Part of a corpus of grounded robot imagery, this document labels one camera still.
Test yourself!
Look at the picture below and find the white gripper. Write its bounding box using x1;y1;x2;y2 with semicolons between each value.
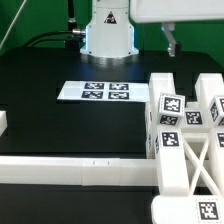
130;0;224;57

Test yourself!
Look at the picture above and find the white chair back frame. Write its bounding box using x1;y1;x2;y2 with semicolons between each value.
147;73;224;224

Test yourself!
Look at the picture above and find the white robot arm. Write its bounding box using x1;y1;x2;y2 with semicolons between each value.
80;0;224;64

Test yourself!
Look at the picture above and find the white U-shaped fence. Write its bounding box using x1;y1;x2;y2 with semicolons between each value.
0;110;161;188

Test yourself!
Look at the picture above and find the white diagonal rod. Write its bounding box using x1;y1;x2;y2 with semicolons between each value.
0;0;28;51

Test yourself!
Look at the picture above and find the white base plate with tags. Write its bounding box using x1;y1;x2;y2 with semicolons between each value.
57;81;150;102

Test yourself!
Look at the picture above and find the black cable with connector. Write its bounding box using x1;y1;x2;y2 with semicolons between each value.
23;28;88;48

